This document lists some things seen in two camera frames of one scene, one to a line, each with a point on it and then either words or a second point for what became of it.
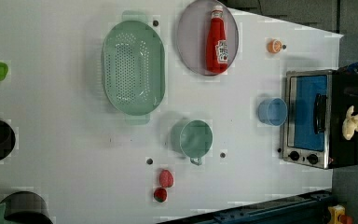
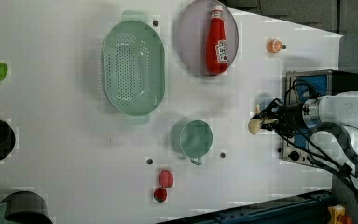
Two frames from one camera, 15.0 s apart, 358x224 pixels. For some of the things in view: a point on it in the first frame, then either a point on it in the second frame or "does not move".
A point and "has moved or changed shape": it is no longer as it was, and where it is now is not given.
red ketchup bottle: x=217 y=42 does not move
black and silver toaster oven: x=313 y=112 does not move
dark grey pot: x=24 y=207 does not move
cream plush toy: x=353 y=122 has moved or changed shape
